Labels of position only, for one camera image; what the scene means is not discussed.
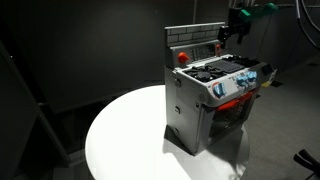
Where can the black metal frame beam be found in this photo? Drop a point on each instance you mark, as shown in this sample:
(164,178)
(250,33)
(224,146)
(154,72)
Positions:
(33,106)

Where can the black stove keypad panel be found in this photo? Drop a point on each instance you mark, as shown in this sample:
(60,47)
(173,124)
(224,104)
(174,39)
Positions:
(201,52)

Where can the grey toy stove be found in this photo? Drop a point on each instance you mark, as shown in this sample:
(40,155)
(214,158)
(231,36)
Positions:
(186,113)

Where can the orange round stove dial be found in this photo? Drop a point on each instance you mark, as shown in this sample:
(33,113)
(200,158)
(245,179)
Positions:
(182,57)

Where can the yellow tape piece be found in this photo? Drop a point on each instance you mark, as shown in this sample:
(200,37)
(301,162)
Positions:
(267,83)

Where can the small orange stove button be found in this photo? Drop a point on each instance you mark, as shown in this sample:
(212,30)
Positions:
(218,47)

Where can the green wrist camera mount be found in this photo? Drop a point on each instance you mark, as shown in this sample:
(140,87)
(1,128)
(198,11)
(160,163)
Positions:
(258,11)

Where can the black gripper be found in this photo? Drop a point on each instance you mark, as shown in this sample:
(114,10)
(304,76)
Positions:
(239,21)

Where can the white round pedestal table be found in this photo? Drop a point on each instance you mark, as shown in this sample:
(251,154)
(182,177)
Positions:
(133,133)

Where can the grey oven door with window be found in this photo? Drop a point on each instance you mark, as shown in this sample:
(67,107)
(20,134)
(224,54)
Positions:
(230,123)

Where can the blue stove knob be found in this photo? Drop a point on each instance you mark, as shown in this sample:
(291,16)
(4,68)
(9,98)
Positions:
(218,90)
(241,79)
(252,75)

